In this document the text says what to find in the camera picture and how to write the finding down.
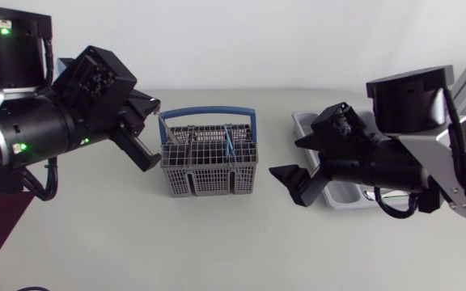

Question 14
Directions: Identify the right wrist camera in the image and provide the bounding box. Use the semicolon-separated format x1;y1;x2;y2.
310;101;368;143

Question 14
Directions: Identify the grey cutlery basket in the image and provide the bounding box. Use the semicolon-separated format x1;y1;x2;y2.
158;105;260;199

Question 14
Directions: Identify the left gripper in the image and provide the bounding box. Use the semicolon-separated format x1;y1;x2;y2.
109;89;163;173

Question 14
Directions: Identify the steel cutlery piece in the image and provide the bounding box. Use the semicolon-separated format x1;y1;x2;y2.
153;111;180;146

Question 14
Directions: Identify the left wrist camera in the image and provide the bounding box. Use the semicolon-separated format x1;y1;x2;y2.
52;44;138;119

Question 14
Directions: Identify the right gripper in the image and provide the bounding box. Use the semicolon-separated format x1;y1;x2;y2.
268;132;376;209

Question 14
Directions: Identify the steel spoon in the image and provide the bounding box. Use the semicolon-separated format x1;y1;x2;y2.
363;190;411;203

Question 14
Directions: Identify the grey cutlery tray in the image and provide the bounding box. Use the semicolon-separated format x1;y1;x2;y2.
291;110;413;211

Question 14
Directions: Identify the blue plastic cutlery piece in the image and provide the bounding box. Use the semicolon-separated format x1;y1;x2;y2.
222;124;237;163

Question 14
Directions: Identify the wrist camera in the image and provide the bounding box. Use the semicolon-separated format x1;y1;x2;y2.
52;44;138;119
310;101;368;143

